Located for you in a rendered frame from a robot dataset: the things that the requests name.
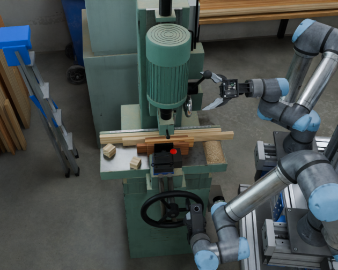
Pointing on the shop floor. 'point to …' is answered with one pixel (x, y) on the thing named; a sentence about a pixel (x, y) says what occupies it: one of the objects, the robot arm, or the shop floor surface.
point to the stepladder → (37, 90)
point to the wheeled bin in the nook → (72, 72)
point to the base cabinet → (139, 225)
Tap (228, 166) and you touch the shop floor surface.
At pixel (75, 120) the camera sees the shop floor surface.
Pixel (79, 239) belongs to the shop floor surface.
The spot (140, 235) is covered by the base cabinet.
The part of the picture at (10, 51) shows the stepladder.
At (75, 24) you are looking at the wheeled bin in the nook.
